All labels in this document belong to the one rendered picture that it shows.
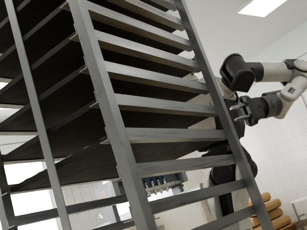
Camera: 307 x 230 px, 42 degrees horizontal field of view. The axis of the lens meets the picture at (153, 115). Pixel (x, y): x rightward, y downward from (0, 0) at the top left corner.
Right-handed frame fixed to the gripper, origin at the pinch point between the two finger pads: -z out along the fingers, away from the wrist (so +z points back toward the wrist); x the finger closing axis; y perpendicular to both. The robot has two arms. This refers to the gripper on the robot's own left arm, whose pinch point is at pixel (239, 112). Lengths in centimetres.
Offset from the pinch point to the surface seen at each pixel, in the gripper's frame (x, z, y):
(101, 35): 19, -59, 32
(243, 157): -17.8, -12.4, 8.3
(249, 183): -26.5, -13.5, 7.5
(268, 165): 8, 387, -442
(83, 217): 20, 66, -528
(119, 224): -25, -51, -21
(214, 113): -0.3, -16.1, 6.7
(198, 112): -0.2, -26.0, 12.7
